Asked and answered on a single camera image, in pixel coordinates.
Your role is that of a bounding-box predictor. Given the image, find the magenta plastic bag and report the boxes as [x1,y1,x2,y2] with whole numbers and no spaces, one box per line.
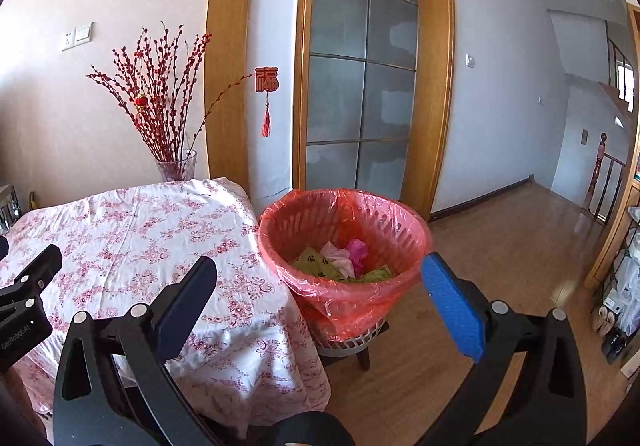
[346,239,369,279]

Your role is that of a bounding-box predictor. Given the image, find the white paper bag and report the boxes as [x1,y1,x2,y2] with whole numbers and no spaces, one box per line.
[320,242,355,278]

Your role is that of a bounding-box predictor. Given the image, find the lime green plastic bag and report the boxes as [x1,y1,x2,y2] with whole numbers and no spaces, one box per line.
[291,247,393,283]

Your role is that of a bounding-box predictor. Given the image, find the red-lined trash basket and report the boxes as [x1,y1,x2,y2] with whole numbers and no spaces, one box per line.
[257,189,433,357]

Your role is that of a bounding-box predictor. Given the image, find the shoe rack with shoes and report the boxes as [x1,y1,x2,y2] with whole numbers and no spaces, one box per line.
[593,178,639,380]

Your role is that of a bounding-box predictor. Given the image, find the floral pink white tablecloth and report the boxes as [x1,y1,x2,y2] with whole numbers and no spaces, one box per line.
[1,179,331,435]

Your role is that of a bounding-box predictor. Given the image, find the wooden stool under basket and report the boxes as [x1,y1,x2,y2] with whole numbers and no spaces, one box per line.
[320,321,390,371]

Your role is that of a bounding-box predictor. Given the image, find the wooden stair railing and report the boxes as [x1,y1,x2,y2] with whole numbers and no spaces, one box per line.
[582,133,626,226]

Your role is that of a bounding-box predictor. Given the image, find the glass vase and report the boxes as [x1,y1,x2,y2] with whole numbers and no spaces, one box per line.
[156,150,198,181]

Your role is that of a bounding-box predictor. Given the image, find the small red lantern ornament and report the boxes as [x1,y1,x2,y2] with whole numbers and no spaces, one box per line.
[134,94,149,112]

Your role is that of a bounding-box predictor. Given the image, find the red berry branches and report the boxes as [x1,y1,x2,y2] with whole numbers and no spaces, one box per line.
[86,22,257,165]

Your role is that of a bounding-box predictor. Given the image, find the red fu tassel ornament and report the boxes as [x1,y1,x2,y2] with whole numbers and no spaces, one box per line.
[254,66,280,138]

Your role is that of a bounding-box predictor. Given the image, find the frosted glass sliding door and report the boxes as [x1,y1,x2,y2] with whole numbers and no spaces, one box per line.
[305,0,419,199]

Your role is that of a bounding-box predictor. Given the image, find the white wall socket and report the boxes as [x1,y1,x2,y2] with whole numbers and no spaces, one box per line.
[62,30,75,51]

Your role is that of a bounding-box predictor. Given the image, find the white light switch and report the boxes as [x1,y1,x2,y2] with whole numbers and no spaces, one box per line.
[74,22,93,47]

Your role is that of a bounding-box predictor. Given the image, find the wooden door frame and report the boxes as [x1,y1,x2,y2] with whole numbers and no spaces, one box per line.
[204,0,456,218]

